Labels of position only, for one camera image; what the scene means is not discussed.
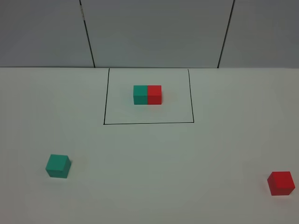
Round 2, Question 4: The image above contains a template red cube block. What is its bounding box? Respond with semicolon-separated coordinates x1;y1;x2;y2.
147;85;162;105

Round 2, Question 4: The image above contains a template green cube block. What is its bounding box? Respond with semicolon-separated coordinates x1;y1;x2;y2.
133;85;148;105

